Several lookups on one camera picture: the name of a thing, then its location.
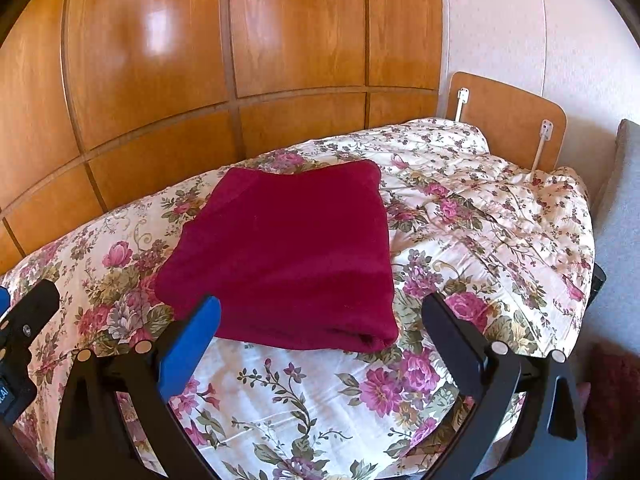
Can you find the wooden panelled wardrobe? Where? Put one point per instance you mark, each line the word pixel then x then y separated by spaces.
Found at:
pixel 106 101

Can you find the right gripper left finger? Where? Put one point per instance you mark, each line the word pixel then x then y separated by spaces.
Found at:
pixel 92 440

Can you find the floral bed cover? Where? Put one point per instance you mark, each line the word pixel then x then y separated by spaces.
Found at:
pixel 511 251

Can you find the magenta red shirt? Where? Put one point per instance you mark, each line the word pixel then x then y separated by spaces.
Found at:
pixel 297 261

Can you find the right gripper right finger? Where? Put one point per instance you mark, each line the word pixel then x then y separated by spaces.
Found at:
pixel 549 440

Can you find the wooden bed headboard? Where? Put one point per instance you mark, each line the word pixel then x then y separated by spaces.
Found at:
pixel 519 126

